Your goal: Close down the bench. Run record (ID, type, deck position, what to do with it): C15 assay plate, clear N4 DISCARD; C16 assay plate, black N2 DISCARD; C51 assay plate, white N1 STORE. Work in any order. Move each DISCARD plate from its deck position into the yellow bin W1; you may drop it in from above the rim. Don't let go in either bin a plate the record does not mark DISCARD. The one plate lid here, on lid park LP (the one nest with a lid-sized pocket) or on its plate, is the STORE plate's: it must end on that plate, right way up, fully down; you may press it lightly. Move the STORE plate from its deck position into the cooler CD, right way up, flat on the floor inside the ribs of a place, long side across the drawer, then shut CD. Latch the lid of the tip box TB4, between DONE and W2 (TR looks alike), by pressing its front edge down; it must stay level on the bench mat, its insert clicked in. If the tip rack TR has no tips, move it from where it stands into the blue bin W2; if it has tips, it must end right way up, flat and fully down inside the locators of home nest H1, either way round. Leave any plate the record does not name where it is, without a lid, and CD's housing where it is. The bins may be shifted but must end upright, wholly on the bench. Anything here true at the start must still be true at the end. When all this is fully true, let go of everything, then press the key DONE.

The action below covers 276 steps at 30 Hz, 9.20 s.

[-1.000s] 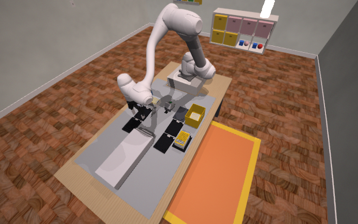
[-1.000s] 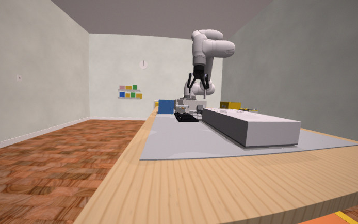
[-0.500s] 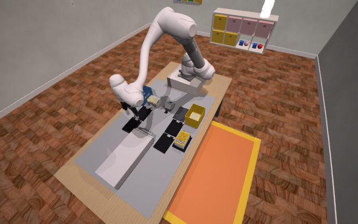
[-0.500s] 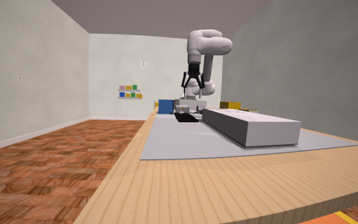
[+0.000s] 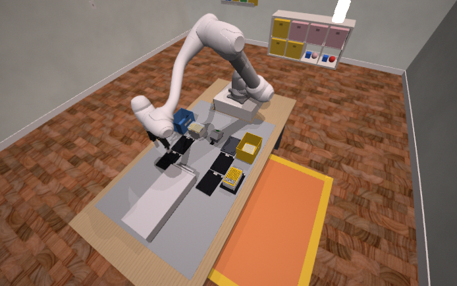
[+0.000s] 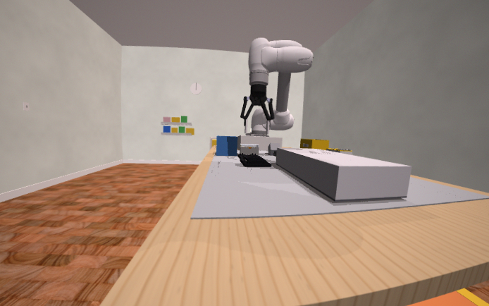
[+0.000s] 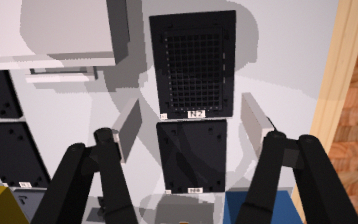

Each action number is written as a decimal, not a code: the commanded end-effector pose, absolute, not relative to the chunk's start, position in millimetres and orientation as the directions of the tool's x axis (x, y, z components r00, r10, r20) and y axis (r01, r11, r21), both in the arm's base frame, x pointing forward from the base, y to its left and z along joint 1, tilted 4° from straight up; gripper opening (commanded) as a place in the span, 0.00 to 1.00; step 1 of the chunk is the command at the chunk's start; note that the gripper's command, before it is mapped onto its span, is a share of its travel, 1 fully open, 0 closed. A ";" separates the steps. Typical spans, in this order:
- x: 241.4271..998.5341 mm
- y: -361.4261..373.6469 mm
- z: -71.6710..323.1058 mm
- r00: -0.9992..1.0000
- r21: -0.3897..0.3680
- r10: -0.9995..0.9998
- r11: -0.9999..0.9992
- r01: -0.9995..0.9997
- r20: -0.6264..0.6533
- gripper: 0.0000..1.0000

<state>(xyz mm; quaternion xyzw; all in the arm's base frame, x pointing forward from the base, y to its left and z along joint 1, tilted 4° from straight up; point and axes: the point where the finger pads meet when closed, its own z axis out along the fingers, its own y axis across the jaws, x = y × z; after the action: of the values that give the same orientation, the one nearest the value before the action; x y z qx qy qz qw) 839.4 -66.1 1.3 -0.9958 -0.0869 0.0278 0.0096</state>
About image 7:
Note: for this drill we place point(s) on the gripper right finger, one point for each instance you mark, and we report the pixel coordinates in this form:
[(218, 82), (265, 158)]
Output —
[(322, 194)]

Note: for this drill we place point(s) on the black multi-well assay plate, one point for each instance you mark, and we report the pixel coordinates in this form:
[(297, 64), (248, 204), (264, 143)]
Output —
[(190, 73)]

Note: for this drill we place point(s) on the blue open bin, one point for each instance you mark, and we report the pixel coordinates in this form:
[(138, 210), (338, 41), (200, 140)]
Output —
[(284, 211)]

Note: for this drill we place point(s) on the grey bench mat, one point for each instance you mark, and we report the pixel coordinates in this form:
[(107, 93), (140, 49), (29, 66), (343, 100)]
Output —
[(281, 51)]

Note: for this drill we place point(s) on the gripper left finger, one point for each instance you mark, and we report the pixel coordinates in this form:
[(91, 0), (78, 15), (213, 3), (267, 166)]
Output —
[(66, 197)]

